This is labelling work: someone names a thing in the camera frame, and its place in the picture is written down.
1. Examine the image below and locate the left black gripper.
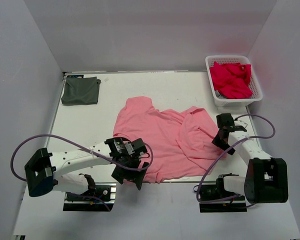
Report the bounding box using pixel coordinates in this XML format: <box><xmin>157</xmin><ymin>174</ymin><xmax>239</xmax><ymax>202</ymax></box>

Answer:
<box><xmin>112</xmin><ymin>155</ymin><xmax>149</xmax><ymax>189</ymax></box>

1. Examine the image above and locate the pink t-shirt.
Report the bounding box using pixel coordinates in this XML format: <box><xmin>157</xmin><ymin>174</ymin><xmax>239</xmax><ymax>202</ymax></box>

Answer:
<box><xmin>113</xmin><ymin>96</ymin><xmax>223</xmax><ymax>183</ymax></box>

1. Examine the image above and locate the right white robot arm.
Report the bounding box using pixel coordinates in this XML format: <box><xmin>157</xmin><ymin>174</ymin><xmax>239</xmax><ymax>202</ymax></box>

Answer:
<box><xmin>212</xmin><ymin>113</ymin><xmax>289</xmax><ymax>204</ymax></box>

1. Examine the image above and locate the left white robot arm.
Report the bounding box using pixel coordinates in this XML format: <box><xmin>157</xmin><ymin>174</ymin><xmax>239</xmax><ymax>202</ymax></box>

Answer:
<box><xmin>24</xmin><ymin>137</ymin><xmax>154</xmax><ymax>200</ymax></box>

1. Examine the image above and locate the white plastic basket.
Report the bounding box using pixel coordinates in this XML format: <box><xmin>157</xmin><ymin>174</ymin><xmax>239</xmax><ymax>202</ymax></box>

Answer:
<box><xmin>205</xmin><ymin>55</ymin><xmax>263</xmax><ymax>107</ymax></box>

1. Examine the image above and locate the red t-shirt in basket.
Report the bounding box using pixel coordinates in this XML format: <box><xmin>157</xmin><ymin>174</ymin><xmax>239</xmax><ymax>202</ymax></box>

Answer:
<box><xmin>209</xmin><ymin>61</ymin><xmax>253</xmax><ymax>99</ymax></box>

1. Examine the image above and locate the folded dark grey t-shirt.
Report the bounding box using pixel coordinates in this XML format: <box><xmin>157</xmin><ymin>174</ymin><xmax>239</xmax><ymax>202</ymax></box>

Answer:
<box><xmin>61</xmin><ymin>77</ymin><xmax>101</xmax><ymax>106</ymax></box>

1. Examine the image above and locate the blue label sticker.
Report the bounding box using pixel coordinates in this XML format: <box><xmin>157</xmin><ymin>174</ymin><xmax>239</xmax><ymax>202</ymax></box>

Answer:
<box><xmin>64</xmin><ymin>74</ymin><xmax>84</xmax><ymax>79</ymax></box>

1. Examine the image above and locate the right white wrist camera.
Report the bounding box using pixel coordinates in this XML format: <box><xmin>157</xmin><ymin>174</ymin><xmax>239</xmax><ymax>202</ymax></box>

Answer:
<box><xmin>232</xmin><ymin>119</ymin><xmax>248</xmax><ymax>132</ymax></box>

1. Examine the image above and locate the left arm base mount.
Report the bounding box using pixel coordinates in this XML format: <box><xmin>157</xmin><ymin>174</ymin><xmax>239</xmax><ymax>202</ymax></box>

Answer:
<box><xmin>63</xmin><ymin>183</ymin><xmax>117</xmax><ymax>212</ymax></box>

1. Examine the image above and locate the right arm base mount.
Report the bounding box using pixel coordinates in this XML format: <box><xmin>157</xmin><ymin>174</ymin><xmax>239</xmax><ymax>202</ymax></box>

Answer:
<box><xmin>199</xmin><ymin>173</ymin><xmax>247</xmax><ymax>213</ymax></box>

